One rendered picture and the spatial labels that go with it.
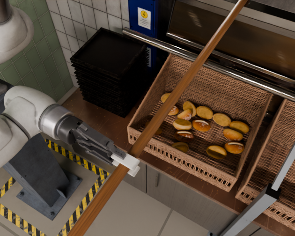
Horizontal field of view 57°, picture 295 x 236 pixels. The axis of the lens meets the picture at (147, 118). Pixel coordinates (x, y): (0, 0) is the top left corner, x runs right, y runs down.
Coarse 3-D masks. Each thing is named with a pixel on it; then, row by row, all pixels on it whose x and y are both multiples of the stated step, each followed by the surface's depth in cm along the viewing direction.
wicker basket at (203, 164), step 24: (168, 72) 152; (216, 72) 139; (144, 96) 136; (192, 96) 154; (240, 96) 140; (264, 96) 134; (144, 120) 149; (168, 120) 150; (192, 120) 150; (240, 120) 148; (168, 144) 141; (192, 144) 141; (216, 144) 141; (192, 168) 134; (216, 168) 118; (240, 168) 117
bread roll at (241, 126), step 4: (232, 124) 142; (236, 124) 142; (240, 124) 141; (244, 124) 141; (232, 128) 143; (236, 128) 142; (240, 128) 142; (244, 128) 141; (248, 128) 141; (240, 132) 142; (244, 132) 142
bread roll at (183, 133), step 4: (176, 132) 141; (180, 132) 139; (184, 132) 139; (188, 132) 139; (176, 136) 140; (180, 136) 139; (184, 136) 138; (188, 136) 139; (192, 136) 140; (180, 140) 140; (184, 140) 139; (188, 140) 140
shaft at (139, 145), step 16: (240, 0) 108; (224, 32) 98; (208, 48) 92; (192, 64) 88; (176, 96) 81; (160, 112) 77; (144, 144) 72; (112, 176) 66; (112, 192) 65; (96, 208) 62; (80, 224) 60
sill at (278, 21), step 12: (204, 0) 118; (216, 0) 115; (228, 0) 113; (240, 12) 113; (252, 12) 111; (264, 12) 108; (276, 12) 108; (288, 12) 108; (276, 24) 109; (288, 24) 107
